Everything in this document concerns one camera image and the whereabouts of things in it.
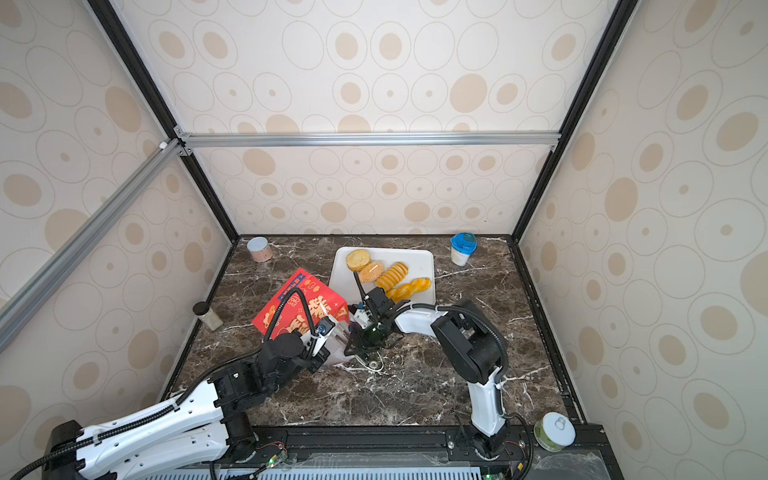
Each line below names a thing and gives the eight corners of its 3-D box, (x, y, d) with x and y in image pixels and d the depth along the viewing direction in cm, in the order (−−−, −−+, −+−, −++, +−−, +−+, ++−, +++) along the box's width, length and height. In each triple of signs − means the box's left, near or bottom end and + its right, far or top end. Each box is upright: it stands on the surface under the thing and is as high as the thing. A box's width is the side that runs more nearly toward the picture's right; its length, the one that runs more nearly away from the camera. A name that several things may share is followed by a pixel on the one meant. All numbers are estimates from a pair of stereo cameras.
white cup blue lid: (449, 267, 113) (454, 247, 104) (447, 252, 118) (451, 232, 109) (472, 267, 113) (479, 247, 104) (469, 252, 118) (475, 232, 109)
